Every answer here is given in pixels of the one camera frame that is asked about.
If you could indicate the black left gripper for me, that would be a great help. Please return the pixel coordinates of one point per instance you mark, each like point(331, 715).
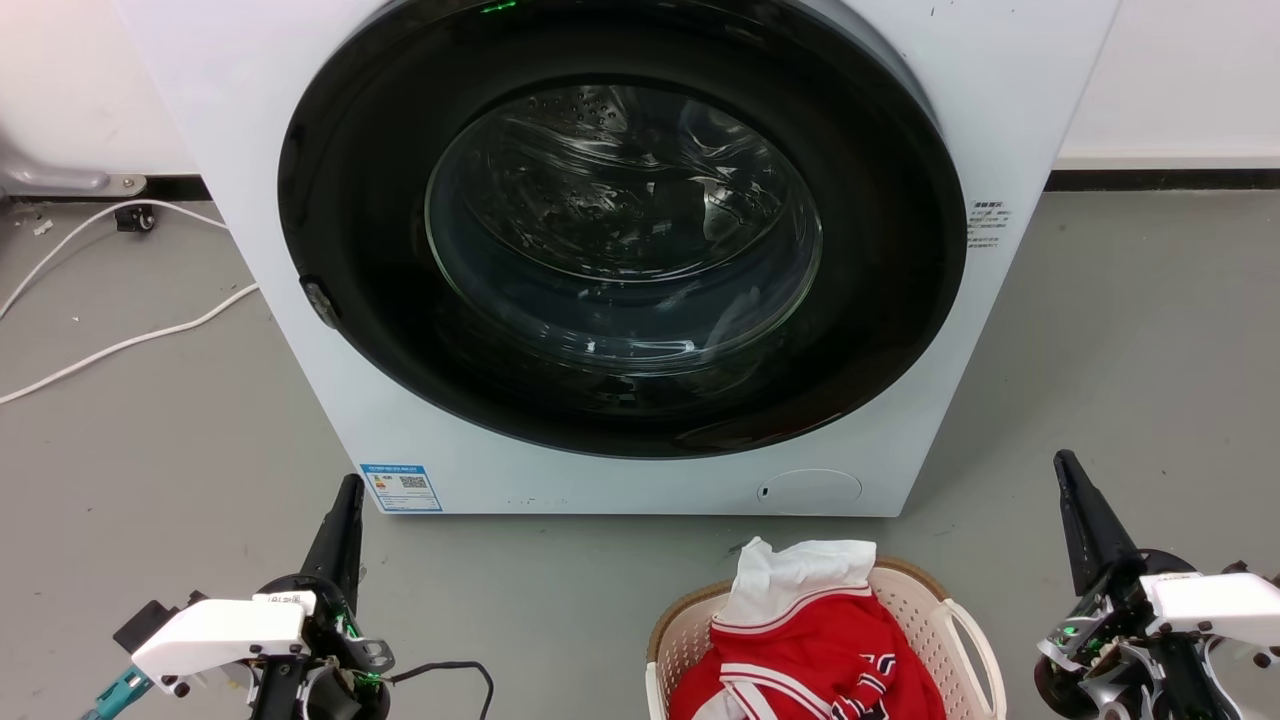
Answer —
point(345, 650)

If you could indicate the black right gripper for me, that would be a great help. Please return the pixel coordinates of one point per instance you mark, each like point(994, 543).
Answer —
point(1110, 650)

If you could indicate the beige plastic laundry basket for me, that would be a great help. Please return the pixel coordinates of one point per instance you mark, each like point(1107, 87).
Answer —
point(915, 600)

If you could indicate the blue energy label sticker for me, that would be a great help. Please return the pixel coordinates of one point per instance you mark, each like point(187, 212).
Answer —
point(400, 488)

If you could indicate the white front-load washing machine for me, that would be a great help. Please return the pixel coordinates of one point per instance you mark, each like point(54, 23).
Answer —
point(450, 480)

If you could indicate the grey washer door latch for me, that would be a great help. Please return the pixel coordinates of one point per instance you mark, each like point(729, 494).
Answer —
point(320, 303)

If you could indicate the teal connector plug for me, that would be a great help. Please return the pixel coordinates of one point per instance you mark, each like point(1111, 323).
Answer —
point(118, 692)

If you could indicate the round white filter flap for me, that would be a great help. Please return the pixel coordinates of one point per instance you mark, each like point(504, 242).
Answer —
point(810, 490)

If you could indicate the red and white jersey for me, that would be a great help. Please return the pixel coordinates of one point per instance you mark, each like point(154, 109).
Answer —
point(810, 650)

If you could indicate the small text label sticker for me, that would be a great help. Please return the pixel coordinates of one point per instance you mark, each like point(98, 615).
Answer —
point(988, 224)

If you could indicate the black round washer door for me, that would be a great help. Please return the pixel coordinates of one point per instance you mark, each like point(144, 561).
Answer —
point(350, 200)

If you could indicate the small black caster wheel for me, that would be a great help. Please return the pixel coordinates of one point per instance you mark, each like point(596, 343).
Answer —
point(135, 218)

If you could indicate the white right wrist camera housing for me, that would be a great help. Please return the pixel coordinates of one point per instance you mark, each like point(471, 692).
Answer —
point(1215, 600)

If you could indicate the grey metal pipe with bracket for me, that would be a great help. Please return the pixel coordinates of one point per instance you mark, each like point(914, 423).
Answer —
point(50, 178)

